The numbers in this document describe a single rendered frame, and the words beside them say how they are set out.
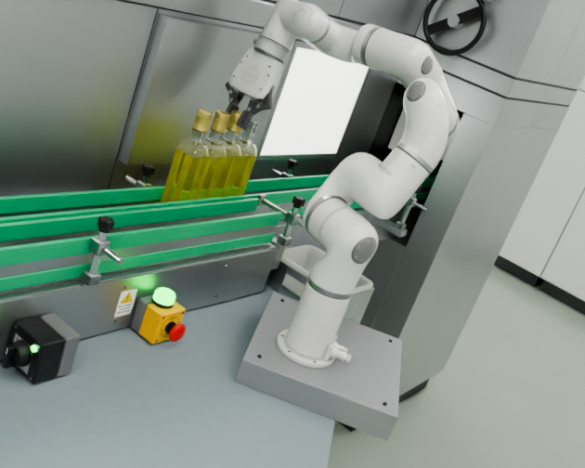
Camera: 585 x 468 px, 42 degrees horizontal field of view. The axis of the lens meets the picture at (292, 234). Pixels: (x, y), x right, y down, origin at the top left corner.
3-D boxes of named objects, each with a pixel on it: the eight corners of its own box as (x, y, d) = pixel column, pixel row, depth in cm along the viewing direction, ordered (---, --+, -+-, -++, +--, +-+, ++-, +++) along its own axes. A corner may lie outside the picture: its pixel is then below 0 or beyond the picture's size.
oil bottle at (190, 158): (169, 220, 179) (196, 135, 172) (186, 230, 176) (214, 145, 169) (152, 222, 174) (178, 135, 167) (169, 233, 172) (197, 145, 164)
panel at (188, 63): (330, 153, 247) (368, 52, 236) (337, 158, 246) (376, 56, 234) (118, 160, 174) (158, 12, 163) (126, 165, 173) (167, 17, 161)
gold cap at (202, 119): (199, 126, 170) (205, 108, 168) (211, 133, 168) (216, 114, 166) (188, 126, 167) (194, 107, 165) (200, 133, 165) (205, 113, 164)
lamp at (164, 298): (162, 295, 156) (166, 282, 155) (177, 306, 154) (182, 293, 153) (147, 299, 153) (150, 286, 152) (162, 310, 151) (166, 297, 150)
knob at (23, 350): (12, 357, 130) (-6, 361, 127) (18, 334, 128) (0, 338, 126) (28, 370, 128) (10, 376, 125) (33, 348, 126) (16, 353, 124)
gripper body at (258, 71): (245, 37, 173) (223, 83, 174) (279, 53, 168) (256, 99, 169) (262, 48, 179) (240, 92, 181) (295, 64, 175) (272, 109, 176)
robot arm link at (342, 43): (358, 59, 156) (282, 32, 167) (384, 80, 167) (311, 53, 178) (377, 20, 156) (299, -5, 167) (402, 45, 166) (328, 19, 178)
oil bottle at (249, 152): (218, 214, 193) (244, 135, 186) (234, 224, 190) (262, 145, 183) (203, 215, 189) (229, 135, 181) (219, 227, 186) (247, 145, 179)
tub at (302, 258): (300, 270, 211) (311, 242, 208) (365, 312, 200) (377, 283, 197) (262, 280, 197) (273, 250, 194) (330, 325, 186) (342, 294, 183)
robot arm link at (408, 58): (340, 88, 155) (367, 119, 168) (427, 123, 144) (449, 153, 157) (380, 19, 156) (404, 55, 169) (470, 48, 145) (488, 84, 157)
